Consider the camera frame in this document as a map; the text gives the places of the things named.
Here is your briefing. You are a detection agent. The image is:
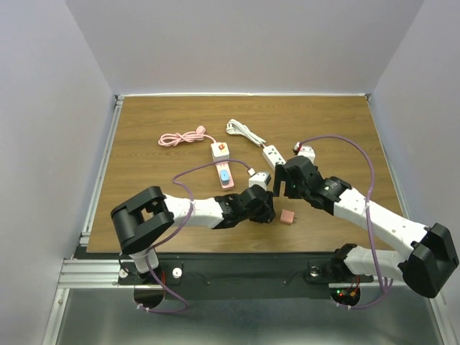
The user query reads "white cube socket adapter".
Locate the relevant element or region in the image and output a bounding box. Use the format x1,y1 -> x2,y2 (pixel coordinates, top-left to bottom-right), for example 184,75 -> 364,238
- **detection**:
211,142 -> 230,162

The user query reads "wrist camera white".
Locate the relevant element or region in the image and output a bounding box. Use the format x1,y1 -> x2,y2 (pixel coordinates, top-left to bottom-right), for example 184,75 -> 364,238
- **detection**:
248,168 -> 271,190
293,142 -> 316,163

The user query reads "blue usb charger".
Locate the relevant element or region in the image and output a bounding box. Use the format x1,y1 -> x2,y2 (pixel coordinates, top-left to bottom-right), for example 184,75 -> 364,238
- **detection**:
219,169 -> 230,185

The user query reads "white power cord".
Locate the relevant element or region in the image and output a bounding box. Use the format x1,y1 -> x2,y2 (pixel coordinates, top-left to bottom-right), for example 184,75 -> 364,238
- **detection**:
225,119 -> 268,148

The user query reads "pink power strip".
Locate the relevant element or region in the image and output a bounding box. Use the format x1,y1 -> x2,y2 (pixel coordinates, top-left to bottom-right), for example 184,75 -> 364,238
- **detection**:
215,161 -> 234,190

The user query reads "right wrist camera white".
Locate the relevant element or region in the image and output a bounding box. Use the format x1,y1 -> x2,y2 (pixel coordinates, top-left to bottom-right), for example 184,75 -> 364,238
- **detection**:
293,142 -> 316,163

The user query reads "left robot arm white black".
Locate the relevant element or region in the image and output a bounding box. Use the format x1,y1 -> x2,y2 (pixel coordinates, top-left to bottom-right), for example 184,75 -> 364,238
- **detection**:
111,185 -> 276,283

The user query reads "pink usb charger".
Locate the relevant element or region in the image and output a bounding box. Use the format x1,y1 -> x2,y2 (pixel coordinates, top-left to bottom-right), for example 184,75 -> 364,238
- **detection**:
280,209 -> 297,225

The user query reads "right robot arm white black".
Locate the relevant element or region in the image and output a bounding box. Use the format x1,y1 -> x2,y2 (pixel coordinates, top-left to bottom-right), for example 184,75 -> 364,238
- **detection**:
273,156 -> 459,298

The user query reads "aluminium frame rail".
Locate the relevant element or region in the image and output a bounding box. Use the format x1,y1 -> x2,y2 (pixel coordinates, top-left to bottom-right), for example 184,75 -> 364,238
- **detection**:
57,229 -> 127,289

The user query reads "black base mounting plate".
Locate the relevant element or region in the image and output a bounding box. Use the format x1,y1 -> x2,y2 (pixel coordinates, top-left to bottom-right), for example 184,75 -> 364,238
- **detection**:
118,252 -> 382,302

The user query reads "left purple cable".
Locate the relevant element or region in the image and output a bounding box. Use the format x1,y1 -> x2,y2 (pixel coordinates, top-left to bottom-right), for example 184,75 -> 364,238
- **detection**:
143,159 -> 257,313

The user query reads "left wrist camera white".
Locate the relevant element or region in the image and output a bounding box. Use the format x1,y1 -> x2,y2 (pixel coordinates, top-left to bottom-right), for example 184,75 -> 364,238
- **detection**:
248,168 -> 271,190

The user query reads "pink power cord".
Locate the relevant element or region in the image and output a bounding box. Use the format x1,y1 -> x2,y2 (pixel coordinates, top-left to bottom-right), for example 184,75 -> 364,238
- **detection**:
157,125 -> 219,147

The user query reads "white power strip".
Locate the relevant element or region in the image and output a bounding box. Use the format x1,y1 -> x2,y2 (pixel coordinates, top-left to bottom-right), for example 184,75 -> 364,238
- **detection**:
262,145 -> 286,171

